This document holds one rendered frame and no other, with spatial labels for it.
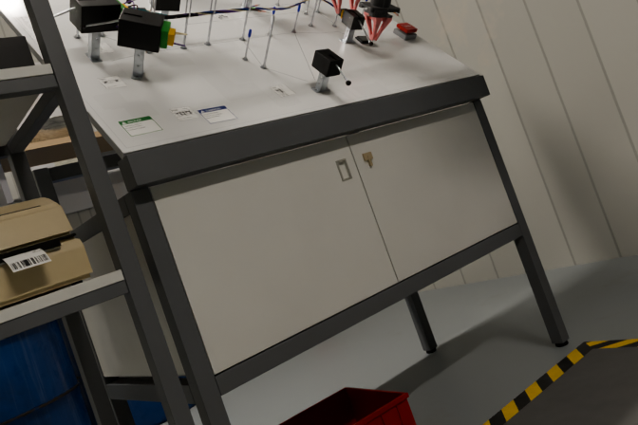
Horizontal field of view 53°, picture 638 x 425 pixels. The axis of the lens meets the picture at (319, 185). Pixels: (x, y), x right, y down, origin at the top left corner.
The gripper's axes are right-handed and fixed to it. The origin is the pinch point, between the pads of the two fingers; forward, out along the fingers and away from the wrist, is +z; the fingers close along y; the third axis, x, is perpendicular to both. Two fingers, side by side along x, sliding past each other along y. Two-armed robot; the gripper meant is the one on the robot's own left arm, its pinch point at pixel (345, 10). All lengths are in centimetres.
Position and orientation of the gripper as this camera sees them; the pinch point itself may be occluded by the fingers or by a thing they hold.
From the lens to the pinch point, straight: 198.3
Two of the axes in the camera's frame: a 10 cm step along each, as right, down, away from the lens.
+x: 5.2, 2.1, -8.3
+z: -0.2, 9.7, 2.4
